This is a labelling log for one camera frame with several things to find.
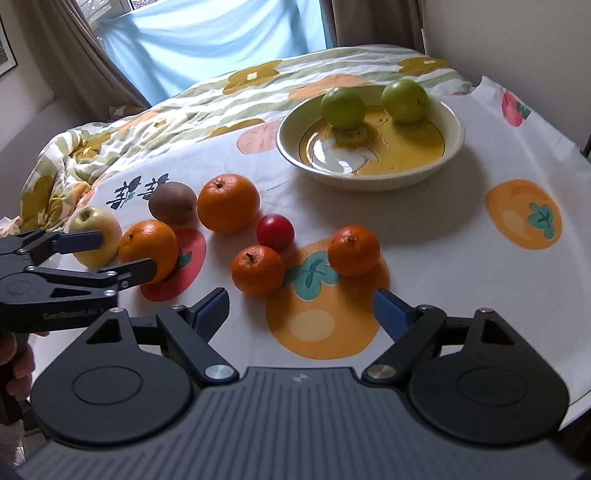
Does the yellow apple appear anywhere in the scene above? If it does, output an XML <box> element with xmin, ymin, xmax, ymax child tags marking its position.
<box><xmin>67</xmin><ymin>205</ymin><xmax>124</xmax><ymax>270</ymax></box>

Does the yellow cartoon bowl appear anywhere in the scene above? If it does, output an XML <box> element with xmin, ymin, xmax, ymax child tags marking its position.
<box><xmin>276</xmin><ymin>85</ymin><xmax>466</xmax><ymax>192</ymax></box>

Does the light blue window cloth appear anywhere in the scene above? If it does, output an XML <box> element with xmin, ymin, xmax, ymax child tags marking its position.
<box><xmin>100</xmin><ymin>0</ymin><xmax>332</xmax><ymax>105</ymax></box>

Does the person's left hand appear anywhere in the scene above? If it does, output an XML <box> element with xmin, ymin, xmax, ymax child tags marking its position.
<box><xmin>1</xmin><ymin>333</ymin><xmax>35</xmax><ymax>401</ymax></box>

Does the large orange back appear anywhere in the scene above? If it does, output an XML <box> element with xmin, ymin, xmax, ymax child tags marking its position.
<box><xmin>197</xmin><ymin>173</ymin><xmax>260</xmax><ymax>234</ymax></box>

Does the grey headboard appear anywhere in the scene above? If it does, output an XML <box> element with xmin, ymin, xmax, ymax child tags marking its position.
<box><xmin>0</xmin><ymin>99</ymin><xmax>82</xmax><ymax>218</ymax></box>

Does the brown left curtain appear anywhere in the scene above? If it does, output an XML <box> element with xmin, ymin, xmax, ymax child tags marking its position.
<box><xmin>12</xmin><ymin>1</ymin><xmax>149</xmax><ymax>121</ymax></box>

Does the brown kiwi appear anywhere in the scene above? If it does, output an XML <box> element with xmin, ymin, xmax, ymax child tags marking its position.
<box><xmin>148</xmin><ymin>182</ymin><xmax>197</xmax><ymax>225</ymax></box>

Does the brown right curtain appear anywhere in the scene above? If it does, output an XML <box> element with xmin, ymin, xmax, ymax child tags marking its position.
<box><xmin>321</xmin><ymin>0</ymin><xmax>425</xmax><ymax>53</ymax></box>

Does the small mandarin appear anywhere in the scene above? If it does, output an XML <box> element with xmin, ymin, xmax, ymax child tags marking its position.
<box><xmin>230</xmin><ymin>245</ymin><xmax>286</xmax><ymax>297</ymax></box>
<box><xmin>327</xmin><ymin>225</ymin><xmax>381</xmax><ymax>277</ymax></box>

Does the white persimmon print cloth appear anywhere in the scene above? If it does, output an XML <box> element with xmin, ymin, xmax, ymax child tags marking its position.
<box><xmin>89</xmin><ymin>80</ymin><xmax>590</xmax><ymax>418</ymax></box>

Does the green fruit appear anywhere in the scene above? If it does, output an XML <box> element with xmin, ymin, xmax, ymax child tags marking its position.
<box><xmin>320</xmin><ymin>87</ymin><xmax>366</xmax><ymax>130</ymax></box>
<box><xmin>381</xmin><ymin>79</ymin><xmax>430</xmax><ymax>124</ymax></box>

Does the large orange front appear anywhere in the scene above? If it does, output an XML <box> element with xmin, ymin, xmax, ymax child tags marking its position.
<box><xmin>118</xmin><ymin>220</ymin><xmax>179</xmax><ymax>283</ymax></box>

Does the large orange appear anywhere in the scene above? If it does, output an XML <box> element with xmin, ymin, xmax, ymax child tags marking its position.
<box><xmin>118</xmin><ymin>220</ymin><xmax>179</xmax><ymax>283</ymax></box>
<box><xmin>197</xmin><ymin>173</ymin><xmax>260</xmax><ymax>234</ymax></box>

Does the floral striped quilt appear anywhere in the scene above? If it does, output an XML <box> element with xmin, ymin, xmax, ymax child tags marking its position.
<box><xmin>12</xmin><ymin>45</ymin><xmax>473</xmax><ymax>232</ymax></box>

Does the framed town picture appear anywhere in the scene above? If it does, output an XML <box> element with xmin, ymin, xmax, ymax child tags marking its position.
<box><xmin>0</xmin><ymin>18</ymin><xmax>18</xmax><ymax>76</ymax></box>

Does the red cherry tomato right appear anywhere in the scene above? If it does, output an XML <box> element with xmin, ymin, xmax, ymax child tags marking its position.
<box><xmin>256</xmin><ymin>214</ymin><xmax>294</xmax><ymax>252</ymax></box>

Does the brown curtain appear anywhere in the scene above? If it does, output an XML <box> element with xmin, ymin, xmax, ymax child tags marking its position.
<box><xmin>12</xmin><ymin>1</ymin><xmax>149</xmax><ymax>121</ymax></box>
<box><xmin>321</xmin><ymin>0</ymin><xmax>425</xmax><ymax>53</ymax></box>

